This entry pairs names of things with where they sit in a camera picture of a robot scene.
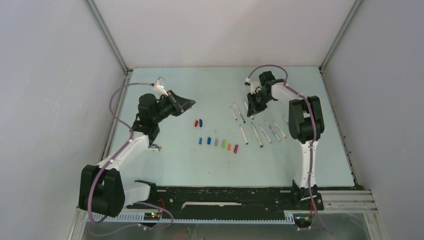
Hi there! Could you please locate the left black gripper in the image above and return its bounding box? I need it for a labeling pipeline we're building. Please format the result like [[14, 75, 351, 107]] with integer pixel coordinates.
[[152, 90, 195, 124]]

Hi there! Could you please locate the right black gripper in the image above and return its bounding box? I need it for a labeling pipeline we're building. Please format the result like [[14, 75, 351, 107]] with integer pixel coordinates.
[[247, 90, 273, 117]]

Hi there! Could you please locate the brown cap marker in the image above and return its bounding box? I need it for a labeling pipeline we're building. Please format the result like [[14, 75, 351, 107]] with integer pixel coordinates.
[[243, 100, 254, 120]]

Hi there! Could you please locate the dark blue cap marker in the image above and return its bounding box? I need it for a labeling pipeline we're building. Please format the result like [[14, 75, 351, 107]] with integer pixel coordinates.
[[233, 103, 246, 124]]

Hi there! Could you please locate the red cap marker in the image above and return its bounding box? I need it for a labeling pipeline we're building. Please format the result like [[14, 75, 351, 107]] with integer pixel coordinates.
[[229, 106, 238, 121]]

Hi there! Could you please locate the orange cap marker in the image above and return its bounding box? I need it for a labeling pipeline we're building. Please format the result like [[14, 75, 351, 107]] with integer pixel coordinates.
[[272, 120, 287, 139]]

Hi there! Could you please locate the light blue marker body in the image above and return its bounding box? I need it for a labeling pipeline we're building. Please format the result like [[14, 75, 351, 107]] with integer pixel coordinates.
[[239, 124, 249, 145]]

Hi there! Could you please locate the green cap marker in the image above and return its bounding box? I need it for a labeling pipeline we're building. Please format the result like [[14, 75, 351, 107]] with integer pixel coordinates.
[[265, 120, 281, 142]]

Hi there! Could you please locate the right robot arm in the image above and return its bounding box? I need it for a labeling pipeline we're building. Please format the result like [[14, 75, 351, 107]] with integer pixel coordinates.
[[245, 71, 325, 209]]

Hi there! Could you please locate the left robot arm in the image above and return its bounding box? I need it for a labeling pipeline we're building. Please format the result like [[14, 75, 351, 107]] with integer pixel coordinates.
[[78, 90, 196, 217]]

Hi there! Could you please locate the green red marker cluster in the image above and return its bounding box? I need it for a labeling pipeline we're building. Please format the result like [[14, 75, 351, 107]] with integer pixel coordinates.
[[148, 144, 162, 152]]

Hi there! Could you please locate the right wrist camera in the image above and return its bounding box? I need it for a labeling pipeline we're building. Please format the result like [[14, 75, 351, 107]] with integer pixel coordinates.
[[244, 77, 262, 95]]

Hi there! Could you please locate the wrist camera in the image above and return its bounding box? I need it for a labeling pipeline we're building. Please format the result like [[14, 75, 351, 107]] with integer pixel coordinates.
[[152, 77, 169, 97], [244, 77, 262, 95]]

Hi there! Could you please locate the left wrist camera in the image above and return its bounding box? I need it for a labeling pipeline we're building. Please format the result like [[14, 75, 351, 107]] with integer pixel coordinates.
[[152, 77, 169, 97]]

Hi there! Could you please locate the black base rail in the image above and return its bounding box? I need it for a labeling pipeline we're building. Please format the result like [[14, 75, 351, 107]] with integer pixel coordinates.
[[146, 186, 313, 221]]

